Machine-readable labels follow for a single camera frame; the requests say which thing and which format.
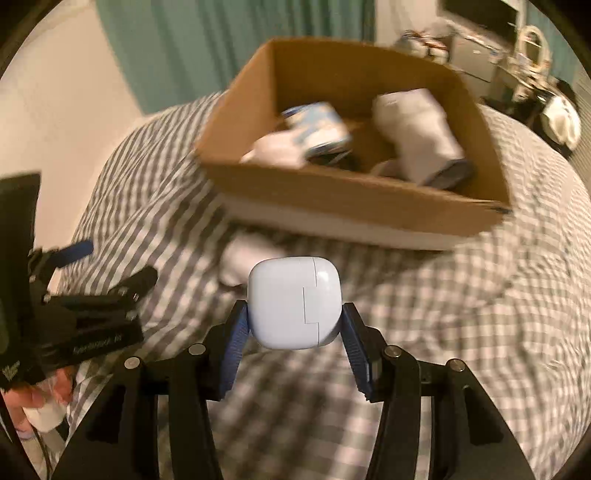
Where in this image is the brown cardboard box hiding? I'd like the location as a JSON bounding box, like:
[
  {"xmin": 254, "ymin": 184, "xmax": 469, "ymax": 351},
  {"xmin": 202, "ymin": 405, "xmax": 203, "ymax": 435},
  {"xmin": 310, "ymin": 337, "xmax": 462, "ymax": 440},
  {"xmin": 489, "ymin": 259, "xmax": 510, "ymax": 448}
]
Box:
[{"xmin": 196, "ymin": 38, "xmax": 513, "ymax": 252}]

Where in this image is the blue and white tissue packet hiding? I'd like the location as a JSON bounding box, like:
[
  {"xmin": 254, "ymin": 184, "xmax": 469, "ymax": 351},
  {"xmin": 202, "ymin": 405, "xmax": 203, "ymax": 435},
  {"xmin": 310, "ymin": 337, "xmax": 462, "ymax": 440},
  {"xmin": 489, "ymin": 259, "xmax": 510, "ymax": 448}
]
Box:
[{"xmin": 281, "ymin": 102, "xmax": 354, "ymax": 160}]

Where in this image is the narrow green curtain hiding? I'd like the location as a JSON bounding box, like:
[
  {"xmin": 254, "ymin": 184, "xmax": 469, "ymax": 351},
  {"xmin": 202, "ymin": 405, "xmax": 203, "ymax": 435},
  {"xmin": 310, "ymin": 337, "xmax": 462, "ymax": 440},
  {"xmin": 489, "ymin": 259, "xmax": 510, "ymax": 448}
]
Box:
[{"xmin": 549, "ymin": 28, "xmax": 583, "ymax": 86}]

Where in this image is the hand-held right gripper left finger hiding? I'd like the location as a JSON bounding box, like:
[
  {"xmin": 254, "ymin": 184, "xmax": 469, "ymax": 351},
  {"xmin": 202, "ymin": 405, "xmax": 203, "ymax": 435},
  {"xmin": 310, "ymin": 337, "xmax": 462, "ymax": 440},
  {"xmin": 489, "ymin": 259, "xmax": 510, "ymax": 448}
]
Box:
[{"xmin": 48, "ymin": 300, "xmax": 252, "ymax": 480}]

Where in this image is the white oval vanity mirror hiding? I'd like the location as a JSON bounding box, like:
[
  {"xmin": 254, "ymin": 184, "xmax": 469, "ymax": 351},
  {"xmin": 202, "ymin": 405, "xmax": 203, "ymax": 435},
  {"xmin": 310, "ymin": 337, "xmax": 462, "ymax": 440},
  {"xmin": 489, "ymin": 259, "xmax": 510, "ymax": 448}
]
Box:
[{"xmin": 515, "ymin": 25, "xmax": 553, "ymax": 71}]

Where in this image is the small silver fridge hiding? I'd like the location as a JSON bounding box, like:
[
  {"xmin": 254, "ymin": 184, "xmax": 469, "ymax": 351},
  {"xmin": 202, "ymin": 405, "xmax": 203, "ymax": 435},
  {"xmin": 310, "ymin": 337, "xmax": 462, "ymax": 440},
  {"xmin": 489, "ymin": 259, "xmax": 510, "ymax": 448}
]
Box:
[{"xmin": 450, "ymin": 32, "xmax": 502, "ymax": 84}]

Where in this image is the black wall television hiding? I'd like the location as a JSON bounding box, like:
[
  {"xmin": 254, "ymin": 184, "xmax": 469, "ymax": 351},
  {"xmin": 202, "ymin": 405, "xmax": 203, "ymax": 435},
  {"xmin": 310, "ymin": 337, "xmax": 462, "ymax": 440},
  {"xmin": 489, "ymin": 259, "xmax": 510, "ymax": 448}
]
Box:
[{"xmin": 441, "ymin": 0, "xmax": 520, "ymax": 35}]

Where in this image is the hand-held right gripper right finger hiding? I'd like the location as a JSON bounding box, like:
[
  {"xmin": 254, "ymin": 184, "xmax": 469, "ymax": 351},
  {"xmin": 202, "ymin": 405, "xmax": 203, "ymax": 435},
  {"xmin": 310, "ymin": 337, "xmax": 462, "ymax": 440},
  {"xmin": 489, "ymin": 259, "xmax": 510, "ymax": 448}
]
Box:
[{"xmin": 340, "ymin": 302, "xmax": 536, "ymax": 480}]

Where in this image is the white tape roll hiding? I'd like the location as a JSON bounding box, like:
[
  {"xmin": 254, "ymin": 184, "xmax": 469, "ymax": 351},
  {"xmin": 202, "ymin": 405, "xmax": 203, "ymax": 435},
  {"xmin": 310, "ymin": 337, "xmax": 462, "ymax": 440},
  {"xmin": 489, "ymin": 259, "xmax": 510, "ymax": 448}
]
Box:
[{"xmin": 372, "ymin": 89, "xmax": 477, "ymax": 190}]

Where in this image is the green checked blanket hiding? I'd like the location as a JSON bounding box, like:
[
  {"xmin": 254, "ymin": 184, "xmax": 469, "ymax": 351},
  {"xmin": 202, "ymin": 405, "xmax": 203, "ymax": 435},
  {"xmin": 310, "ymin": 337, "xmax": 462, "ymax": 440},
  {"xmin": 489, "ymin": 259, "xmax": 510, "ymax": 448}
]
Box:
[{"xmin": 46, "ymin": 92, "xmax": 591, "ymax": 480}]

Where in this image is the white charger case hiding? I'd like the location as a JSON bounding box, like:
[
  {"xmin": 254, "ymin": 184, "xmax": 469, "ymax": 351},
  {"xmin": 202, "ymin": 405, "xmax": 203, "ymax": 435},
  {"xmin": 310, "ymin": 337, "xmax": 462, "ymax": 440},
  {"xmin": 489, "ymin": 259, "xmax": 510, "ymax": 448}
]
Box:
[{"xmin": 248, "ymin": 257, "xmax": 341, "ymax": 350}]

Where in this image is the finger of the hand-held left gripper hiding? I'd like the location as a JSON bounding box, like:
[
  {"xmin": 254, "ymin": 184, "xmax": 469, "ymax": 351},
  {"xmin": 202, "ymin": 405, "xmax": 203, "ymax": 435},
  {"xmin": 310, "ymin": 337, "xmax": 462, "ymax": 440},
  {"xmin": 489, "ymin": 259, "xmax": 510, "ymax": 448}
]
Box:
[
  {"xmin": 28, "ymin": 240, "xmax": 94, "ymax": 280},
  {"xmin": 44, "ymin": 266, "xmax": 158, "ymax": 321}
]

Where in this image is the wide green curtain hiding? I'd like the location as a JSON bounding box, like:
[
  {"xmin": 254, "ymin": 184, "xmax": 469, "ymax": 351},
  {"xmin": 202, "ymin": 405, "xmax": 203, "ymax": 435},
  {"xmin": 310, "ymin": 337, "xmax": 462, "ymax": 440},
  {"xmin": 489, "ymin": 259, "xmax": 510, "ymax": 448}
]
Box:
[{"xmin": 95, "ymin": 0, "xmax": 377, "ymax": 116}]

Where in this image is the person's left hand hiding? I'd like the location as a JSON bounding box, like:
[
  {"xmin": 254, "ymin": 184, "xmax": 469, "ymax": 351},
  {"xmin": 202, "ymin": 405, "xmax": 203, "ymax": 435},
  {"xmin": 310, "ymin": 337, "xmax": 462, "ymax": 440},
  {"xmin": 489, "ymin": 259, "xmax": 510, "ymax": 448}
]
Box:
[{"xmin": 0, "ymin": 367, "xmax": 78, "ymax": 435}]

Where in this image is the white cloth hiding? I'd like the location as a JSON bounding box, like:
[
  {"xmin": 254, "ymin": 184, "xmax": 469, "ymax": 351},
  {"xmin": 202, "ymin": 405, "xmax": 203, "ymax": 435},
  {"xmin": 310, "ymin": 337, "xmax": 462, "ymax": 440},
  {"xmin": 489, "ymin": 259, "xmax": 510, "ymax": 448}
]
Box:
[
  {"xmin": 218, "ymin": 231, "xmax": 287, "ymax": 287},
  {"xmin": 240, "ymin": 131, "xmax": 308, "ymax": 169}
]

